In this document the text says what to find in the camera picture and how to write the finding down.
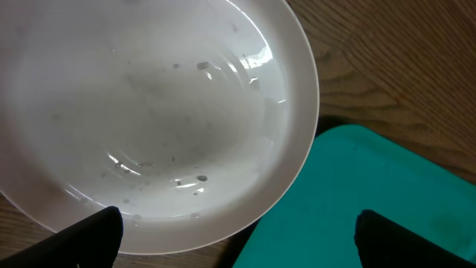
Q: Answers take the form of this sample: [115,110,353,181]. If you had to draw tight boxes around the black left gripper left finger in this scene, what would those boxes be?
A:
[1,206,123,268]

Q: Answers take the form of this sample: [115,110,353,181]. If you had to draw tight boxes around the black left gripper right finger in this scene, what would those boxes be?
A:
[354,209,475,268]

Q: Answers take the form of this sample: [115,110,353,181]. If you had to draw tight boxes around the pink plate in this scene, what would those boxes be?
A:
[1,0,319,255]

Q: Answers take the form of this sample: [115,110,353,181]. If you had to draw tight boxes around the blue plastic tray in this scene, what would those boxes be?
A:
[232,124,476,268]

